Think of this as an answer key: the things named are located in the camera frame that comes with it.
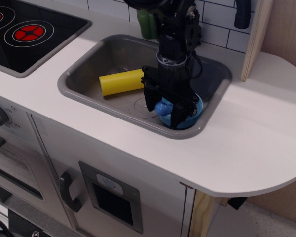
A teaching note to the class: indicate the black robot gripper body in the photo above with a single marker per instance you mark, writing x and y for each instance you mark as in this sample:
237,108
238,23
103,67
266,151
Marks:
174,81

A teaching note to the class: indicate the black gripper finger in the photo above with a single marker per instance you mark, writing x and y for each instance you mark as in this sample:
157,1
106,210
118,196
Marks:
152,96
179,114

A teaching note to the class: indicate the blue and grey toy spoon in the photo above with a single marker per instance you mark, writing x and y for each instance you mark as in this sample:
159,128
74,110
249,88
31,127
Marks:
163,109

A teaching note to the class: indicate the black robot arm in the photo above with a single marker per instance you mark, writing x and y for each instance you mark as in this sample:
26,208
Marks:
178,32

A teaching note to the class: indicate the light blue plastic bowl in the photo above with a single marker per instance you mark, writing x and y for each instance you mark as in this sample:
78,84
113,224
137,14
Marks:
189,122

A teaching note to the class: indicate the grey plastic sink basin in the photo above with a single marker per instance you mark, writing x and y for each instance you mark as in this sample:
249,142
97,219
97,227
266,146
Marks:
121,53

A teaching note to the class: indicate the yellow toy mustard bottle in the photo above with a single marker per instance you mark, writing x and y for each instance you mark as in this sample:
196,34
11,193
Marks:
121,82

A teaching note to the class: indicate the green toy bell pepper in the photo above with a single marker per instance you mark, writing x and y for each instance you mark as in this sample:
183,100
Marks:
147,24

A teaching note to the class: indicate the black toy faucet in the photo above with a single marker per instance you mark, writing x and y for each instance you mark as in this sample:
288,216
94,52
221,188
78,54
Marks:
243,14

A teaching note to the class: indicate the grey ice dispenser panel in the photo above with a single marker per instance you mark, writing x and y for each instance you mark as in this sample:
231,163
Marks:
113,197

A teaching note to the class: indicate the light wooden side panel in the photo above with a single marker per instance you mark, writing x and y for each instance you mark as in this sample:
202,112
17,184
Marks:
257,34

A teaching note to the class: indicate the black toy stovetop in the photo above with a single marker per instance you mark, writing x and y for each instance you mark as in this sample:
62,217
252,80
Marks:
30,35

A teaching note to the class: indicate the grey toy oven door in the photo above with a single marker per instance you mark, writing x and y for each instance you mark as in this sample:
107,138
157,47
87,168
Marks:
17,170

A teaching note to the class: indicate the grey cabinet door handle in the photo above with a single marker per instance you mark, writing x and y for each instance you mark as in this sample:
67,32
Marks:
65,182

